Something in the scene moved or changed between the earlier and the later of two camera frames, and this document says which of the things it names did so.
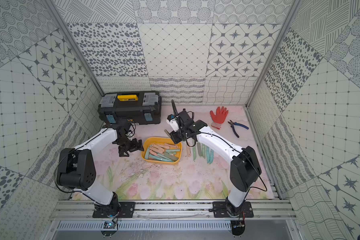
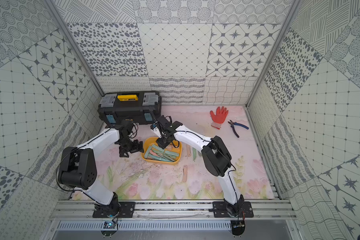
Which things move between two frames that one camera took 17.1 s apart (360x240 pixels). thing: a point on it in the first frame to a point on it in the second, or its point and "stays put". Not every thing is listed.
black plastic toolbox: [140, 107] stays put
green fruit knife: [194, 153] stays put
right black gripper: [175, 136] to [161, 144]
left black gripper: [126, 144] stays put
